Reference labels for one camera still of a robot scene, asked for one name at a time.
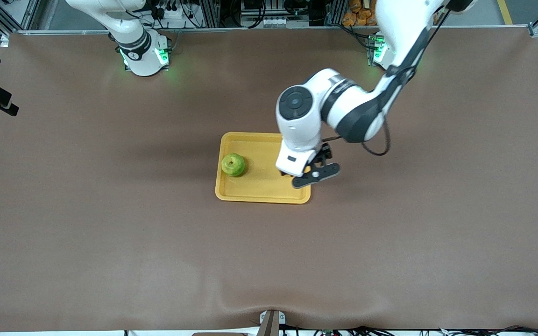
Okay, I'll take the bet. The green apple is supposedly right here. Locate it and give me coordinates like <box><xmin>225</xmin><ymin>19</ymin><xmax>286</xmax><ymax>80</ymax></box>
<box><xmin>221</xmin><ymin>153</ymin><xmax>246</xmax><ymax>178</ymax></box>

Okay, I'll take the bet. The yellow plastic tray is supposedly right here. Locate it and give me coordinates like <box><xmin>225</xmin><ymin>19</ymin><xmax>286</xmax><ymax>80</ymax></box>
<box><xmin>215</xmin><ymin>132</ymin><xmax>312</xmax><ymax>204</ymax></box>

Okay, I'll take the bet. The brown table mat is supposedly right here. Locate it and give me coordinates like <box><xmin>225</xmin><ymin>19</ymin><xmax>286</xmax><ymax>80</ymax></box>
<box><xmin>0</xmin><ymin>28</ymin><xmax>538</xmax><ymax>333</ymax></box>

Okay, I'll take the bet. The bag of orange bread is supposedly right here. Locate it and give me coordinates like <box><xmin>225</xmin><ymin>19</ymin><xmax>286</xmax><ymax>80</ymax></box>
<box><xmin>342</xmin><ymin>0</ymin><xmax>378</xmax><ymax>27</ymax></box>

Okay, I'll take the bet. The white power strip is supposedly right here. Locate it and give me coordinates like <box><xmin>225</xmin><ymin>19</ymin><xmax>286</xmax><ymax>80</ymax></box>
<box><xmin>155</xmin><ymin>4</ymin><xmax>186</xmax><ymax>22</ymax></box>

